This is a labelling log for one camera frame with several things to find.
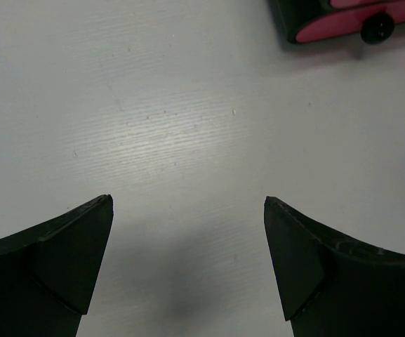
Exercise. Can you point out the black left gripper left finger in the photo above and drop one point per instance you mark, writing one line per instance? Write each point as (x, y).
(48, 272)

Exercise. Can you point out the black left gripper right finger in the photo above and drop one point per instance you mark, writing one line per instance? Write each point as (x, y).
(331, 284)

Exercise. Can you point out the black pink drawer organizer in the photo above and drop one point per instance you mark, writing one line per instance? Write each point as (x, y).
(306, 21)

